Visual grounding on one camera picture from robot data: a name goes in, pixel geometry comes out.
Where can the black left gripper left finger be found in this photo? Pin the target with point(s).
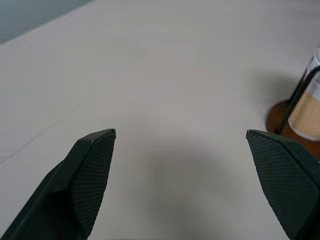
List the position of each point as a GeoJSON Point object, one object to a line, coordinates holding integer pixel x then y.
{"type": "Point", "coordinates": [75, 190]}

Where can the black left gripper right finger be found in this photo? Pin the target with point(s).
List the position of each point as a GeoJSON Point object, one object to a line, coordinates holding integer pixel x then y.
{"type": "Point", "coordinates": [287, 180]}

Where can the glass tube with tan contents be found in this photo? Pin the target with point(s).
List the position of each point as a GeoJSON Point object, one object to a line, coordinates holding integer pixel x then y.
{"type": "Point", "coordinates": [306, 117]}

